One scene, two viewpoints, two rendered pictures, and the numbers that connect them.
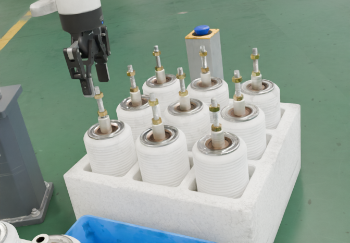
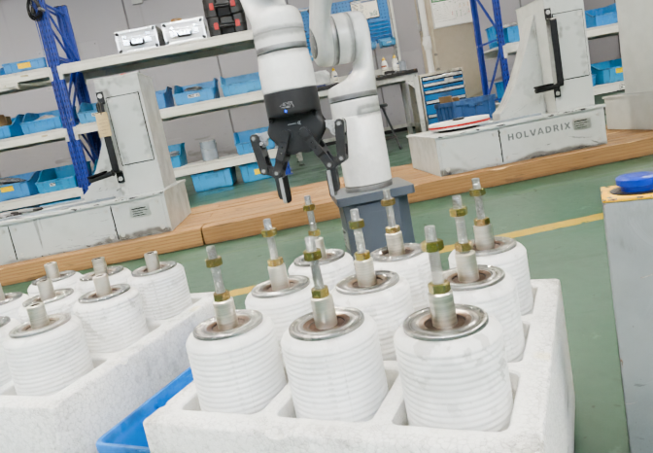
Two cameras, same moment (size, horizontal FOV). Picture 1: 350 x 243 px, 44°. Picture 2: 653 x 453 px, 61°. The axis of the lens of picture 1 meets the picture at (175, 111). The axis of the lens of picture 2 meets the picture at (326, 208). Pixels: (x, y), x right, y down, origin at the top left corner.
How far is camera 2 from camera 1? 1.01 m
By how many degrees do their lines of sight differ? 83
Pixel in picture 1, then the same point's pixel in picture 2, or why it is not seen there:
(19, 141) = (369, 245)
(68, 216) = not seen: hidden behind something
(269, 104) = (402, 361)
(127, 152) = not seen: hidden behind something
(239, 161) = (194, 360)
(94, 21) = (272, 108)
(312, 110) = not seen: outside the picture
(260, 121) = (295, 352)
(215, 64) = (634, 275)
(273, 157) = (283, 434)
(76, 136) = (574, 312)
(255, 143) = (293, 387)
